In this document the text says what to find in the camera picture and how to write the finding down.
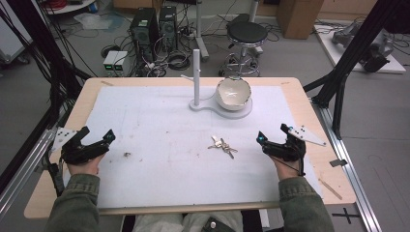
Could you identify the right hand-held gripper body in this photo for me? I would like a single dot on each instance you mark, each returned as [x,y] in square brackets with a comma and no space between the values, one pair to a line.
[290,151]

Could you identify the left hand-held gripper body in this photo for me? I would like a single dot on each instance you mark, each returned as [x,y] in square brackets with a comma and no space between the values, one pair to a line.
[75,151]

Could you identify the person's left hand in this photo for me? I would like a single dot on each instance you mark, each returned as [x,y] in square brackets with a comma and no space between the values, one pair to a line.
[84,167]

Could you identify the person's right hand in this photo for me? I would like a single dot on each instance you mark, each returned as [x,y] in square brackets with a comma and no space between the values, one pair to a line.
[286,170]

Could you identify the small brown crumb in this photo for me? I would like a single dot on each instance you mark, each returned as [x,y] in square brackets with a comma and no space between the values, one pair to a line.
[127,154]

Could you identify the bunch of metal keys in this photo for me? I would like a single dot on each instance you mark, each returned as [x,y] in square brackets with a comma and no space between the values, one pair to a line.
[222,146]

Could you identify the grey tape piece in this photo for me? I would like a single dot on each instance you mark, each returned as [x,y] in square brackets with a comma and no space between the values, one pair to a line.
[338,162]

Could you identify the white ceramic bowl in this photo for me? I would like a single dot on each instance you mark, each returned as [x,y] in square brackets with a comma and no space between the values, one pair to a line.
[233,93]

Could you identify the thin wooden stick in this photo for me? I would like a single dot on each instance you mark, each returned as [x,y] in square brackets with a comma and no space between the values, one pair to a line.
[330,189]

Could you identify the white power supply box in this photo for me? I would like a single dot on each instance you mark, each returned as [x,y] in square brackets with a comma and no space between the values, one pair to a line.
[110,61]
[120,62]

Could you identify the white table mat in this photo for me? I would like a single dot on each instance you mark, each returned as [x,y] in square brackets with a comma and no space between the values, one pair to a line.
[180,174]

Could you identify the black tape cross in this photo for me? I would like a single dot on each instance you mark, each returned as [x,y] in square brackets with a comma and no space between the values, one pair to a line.
[345,215]

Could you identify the person's right leg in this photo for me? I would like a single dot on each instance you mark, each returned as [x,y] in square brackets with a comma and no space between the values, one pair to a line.
[212,220]

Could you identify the person's leg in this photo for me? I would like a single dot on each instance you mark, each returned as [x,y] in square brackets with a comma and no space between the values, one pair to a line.
[212,220]
[159,223]

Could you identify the black round stool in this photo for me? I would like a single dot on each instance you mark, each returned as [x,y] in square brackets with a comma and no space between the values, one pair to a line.
[246,42]

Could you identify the person's left leg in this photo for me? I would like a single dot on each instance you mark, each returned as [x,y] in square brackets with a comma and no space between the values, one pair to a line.
[159,223]

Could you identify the white board with robot parts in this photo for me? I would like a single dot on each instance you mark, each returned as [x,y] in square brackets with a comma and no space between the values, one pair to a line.
[364,48]

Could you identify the large black computer tower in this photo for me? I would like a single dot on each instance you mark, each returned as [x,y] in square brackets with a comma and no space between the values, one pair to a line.
[144,29]

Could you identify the brown wooden cabinet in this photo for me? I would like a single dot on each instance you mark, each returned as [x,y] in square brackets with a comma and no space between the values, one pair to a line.
[299,17]

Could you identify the grey wheeled stand leg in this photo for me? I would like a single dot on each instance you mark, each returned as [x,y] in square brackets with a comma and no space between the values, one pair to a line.
[199,32]

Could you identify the small black computer tower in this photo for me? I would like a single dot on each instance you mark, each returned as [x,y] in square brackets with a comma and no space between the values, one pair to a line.
[167,24]

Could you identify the aluminium rail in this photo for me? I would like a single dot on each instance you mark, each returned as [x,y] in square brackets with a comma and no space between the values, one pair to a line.
[348,167]
[22,170]

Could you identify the white stand with post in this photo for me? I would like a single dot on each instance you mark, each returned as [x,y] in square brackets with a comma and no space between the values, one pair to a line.
[197,96]

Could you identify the black metal frame strut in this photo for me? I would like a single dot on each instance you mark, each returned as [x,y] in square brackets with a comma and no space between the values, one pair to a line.
[348,64]

